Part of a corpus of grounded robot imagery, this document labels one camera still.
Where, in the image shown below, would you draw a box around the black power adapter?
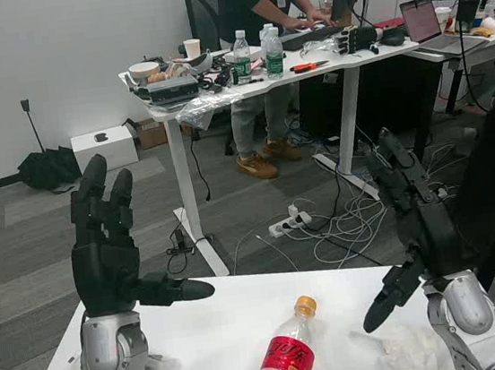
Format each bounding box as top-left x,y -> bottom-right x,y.
169,228 -> 189,254

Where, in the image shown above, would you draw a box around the thin white charging cable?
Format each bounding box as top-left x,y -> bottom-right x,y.
229,228 -> 300,280

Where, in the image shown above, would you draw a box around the green label water bottle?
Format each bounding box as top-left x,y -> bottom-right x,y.
230,28 -> 255,86
261,25 -> 288,81

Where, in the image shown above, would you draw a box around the white standing desk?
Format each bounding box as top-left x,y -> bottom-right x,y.
116,14 -> 446,287

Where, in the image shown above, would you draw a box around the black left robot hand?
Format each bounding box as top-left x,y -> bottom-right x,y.
57,141 -> 218,320

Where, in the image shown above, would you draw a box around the black keyboard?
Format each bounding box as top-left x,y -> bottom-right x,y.
280,23 -> 349,53

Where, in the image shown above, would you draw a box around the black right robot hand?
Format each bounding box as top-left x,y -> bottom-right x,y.
339,117 -> 486,334

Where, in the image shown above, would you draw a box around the clear bottle with red label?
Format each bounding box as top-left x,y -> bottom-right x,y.
249,293 -> 326,370

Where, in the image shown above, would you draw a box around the white cardboard box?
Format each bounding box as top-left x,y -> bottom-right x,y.
70,124 -> 141,176

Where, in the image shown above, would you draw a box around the white side desk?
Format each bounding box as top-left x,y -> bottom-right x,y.
405,30 -> 495,120

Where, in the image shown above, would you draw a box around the grey device box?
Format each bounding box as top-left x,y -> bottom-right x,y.
146,74 -> 201,108

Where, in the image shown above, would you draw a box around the round white container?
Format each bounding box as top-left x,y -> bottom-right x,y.
127,59 -> 163,81

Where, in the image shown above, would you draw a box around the orange handled pliers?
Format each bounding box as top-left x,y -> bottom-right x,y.
289,59 -> 332,74

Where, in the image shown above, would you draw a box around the clear plastic bag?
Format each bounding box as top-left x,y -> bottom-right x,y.
172,87 -> 247,134

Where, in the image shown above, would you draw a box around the person with brown shoes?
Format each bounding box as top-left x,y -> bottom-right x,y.
214,0 -> 356,184

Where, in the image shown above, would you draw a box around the white paper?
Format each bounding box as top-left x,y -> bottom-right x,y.
348,317 -> 452,370

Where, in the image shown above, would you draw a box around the black bag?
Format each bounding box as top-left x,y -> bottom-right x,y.
15,144 -> 84,198

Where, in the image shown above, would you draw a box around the black office chair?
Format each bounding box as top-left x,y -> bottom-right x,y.
183,0 -> 226,56

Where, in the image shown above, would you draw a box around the tangled white cables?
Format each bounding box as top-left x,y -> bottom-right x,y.
306,184 -> 396,273

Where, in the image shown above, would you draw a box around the white headset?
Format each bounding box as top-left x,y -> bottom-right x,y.
168,48 -> 217,81

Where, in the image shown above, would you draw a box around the brown cardboard box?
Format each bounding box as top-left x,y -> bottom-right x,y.
133,116 -> 169,151

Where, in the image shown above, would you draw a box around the grey open laptop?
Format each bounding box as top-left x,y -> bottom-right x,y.
398,0 -> 491,63

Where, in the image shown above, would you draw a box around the black stand pole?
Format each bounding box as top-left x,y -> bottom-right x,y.
20,97 -> 47,155

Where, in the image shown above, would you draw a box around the black prosthetic robot hand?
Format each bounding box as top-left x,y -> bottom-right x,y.
331,21 -> 408,59

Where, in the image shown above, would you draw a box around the white paper cup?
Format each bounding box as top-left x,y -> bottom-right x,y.
432,5 -> 455,32
183,38 -> 203,61

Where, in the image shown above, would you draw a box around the long white power strip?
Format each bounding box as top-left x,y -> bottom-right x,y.
267,211 -> 314,240

